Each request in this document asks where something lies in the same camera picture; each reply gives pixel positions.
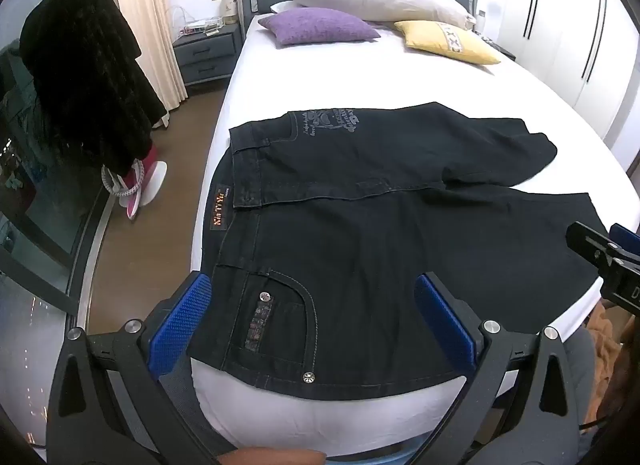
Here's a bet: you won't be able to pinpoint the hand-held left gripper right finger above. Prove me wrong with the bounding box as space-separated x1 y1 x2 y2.
400 272 597 465

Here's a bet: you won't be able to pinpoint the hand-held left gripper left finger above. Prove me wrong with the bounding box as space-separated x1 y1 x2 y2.
46 272 237 465

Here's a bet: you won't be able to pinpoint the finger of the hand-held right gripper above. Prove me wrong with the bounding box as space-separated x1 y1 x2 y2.
566 221 623 268
608 223 640 252

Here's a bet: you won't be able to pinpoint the black denim pants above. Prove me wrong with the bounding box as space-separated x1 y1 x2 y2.
202 101 613 401

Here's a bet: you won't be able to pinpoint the person's left hand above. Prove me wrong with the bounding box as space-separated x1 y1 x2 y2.
219 447 327 465

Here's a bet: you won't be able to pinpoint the orange cloth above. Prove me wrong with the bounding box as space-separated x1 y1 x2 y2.
587 302 633 428

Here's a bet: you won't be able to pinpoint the person's grey trouser leg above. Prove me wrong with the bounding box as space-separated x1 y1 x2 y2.
562 327 599 448
150 367 237 465

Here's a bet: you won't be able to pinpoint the white wardrobe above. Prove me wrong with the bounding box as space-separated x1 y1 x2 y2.
492 0 640 146

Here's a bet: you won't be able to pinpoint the yellow cushion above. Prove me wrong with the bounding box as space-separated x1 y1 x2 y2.
393 20 502 66

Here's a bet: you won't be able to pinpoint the black hanging coat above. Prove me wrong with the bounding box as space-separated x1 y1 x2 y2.
19 0 168 173

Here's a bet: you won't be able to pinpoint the grey nightstand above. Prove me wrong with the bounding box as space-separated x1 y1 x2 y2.
172 22 244 86

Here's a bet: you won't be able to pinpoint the white bed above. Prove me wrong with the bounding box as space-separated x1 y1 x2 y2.
187 12 626 452

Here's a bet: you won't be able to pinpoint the clear acrylic organiser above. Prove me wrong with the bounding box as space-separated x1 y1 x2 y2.
179 6 224 38

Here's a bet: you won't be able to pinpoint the cream curtain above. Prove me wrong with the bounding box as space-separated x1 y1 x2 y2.
107 0 188 113

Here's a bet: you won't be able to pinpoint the purple cushion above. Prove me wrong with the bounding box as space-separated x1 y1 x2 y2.
257 7 382 47

